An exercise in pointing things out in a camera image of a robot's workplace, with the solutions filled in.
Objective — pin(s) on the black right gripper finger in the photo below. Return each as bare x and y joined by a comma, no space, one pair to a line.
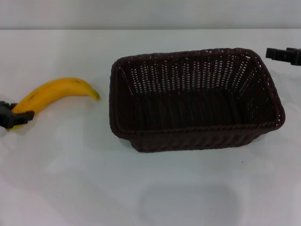
295,56
277,53

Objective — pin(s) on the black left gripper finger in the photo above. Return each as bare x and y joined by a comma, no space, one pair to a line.
7,107
16,118

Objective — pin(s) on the yellow banana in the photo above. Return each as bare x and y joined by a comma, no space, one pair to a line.
58,89

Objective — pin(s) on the black woven plastic basket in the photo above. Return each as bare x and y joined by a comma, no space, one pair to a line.
200,141

